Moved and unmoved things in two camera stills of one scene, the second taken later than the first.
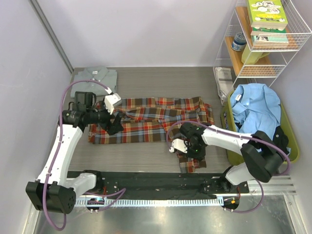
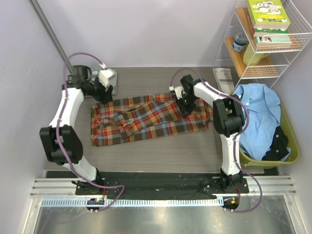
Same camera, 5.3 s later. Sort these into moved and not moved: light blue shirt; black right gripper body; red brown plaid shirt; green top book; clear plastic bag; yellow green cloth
Moved: red brown plaid shirt; black right gripper body
Not moved: light blue shirt; green top book; clear plastic bag; yellow green cloth
